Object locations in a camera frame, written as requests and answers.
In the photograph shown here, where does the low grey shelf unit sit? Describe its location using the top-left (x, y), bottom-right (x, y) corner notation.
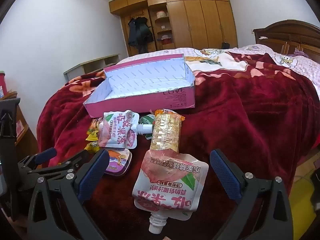
top-left (64, 54), bottom-right (120, 80)

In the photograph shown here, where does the wooden bed headboard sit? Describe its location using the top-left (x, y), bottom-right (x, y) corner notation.
top-left (252, 19), bottom-right (320, 58)

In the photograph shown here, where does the yellow cake packet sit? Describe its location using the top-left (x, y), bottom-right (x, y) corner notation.
top-left (86, 129), bottom-right (100, 141)

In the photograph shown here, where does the red floral blanket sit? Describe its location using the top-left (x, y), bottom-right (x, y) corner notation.
top-left (37, 51), bottom-right (320, 240)

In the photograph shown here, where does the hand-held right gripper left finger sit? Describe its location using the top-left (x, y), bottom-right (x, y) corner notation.
top-left (27, 149), bottom-right (110, 240)

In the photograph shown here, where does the dark hanging coat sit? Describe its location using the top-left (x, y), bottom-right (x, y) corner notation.
top-left (127, 16), bottom-right (153, 54)

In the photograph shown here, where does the wooden wardrobe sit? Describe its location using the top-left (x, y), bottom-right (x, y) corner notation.
top-left (109, 0), bottom-right (238, 58)

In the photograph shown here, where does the wooden bedside cabinet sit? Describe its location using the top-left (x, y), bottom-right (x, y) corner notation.
top-left (0, 91), bottom-right (38, 155)

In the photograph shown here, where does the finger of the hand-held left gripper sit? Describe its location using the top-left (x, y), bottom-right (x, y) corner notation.
top-left (17, 147), bottom-right (57, 173)
top-left (28, 150), bottom-right (90, 178)

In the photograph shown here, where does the pink cardboard box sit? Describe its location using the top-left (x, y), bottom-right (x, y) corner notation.
top-left (83, 54), bottom-right (196, 118)

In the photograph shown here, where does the yellow cracker packet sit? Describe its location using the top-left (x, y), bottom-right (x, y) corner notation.
top-left (149, 109), bottom-right (186, 153)

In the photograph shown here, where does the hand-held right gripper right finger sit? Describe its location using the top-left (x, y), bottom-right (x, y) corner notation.
top-left (209, 149), bottom-right (293, 240)

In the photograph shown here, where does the orange snack packet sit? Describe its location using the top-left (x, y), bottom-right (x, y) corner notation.
top-left (89, 117), bottom-right (104, 132)

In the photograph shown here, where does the red container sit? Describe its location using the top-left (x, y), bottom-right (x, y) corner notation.
top-left (0, 70), bottom-right (8, 98)

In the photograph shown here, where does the capped pink jelly pouch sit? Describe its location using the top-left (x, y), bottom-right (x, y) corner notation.
top-left (97, 109), bottom-right (153, 149)

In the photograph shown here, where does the green snack packet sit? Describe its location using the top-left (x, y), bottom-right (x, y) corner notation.
top-left (138, 113), bottom-right (157, 125)

